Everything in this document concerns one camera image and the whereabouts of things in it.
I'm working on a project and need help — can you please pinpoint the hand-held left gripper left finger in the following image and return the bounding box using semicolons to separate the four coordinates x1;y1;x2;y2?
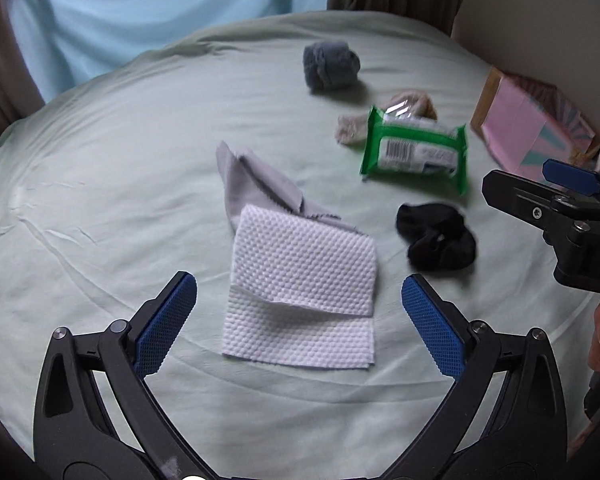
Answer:
32;271;217;480

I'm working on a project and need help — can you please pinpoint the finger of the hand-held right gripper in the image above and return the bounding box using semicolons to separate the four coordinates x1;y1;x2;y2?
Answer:
542;158;600;202
482;169;581;235

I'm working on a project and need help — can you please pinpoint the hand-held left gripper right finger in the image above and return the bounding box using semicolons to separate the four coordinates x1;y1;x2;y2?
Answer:
380;274;569;480

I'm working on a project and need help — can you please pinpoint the white paper towel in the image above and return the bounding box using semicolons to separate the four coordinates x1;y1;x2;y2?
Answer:
222;204;380;370

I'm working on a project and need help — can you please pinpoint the pink cardboard box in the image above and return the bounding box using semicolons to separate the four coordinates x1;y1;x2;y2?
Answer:
470;66;600;181

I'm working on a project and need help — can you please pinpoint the black sock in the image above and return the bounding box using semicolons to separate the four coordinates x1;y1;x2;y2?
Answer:
396;202;478;273

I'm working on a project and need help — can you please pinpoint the green wet wipes packet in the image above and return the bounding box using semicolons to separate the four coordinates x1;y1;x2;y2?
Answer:
359;105;469;196

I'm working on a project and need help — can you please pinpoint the pale green bed sheet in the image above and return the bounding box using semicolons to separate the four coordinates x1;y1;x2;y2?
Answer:
0;10;600;480

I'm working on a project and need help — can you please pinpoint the grey cleaning cloth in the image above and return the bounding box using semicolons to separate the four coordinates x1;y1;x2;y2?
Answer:
215;140;357;235

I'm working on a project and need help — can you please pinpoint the beige sock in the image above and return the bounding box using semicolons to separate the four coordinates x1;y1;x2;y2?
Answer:
335;90;439;148

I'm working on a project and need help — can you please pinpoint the grey-blue rolled sock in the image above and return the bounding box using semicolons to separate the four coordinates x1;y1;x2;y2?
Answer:
302;40;362;93

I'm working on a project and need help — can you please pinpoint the light blue curtain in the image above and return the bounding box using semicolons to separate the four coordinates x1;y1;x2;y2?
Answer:
4;0;332;106

